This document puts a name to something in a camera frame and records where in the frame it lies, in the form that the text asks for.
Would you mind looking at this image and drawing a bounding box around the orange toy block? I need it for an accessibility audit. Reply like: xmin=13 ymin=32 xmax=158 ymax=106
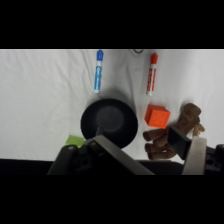
xmin=143 ymin=104 xmax=172 ymax=130

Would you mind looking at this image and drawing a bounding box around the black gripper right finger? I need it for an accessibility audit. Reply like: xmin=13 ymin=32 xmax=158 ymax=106
xmin=167 ymin=126 xmax=208 ymax=176

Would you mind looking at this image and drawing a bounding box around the green toy block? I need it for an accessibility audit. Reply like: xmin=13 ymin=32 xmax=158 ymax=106
xmin=64 ymin=134 xmax=86 ymax=149

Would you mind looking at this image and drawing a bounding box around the blue marker pen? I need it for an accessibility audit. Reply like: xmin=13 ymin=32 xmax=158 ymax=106
xmin=93 ymin=49 xmax=105 ymax=95

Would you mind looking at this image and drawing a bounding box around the black round bowl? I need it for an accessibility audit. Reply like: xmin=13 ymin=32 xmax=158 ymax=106
xmin=80 ymin=98 xmax=139 ymax=150

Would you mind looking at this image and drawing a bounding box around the brown plush toy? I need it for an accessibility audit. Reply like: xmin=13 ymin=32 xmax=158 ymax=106
xmin=142 ymin=102 xmax=206 ymax=161

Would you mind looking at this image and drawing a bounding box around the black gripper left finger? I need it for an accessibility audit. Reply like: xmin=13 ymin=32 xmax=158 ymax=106
xmin=83 ymin=134 xmax=156 ymax=176

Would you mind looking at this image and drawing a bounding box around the red marker pen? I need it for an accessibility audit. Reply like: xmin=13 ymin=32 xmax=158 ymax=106
xmin=145 ymin=52 xmax=159 ymax=97

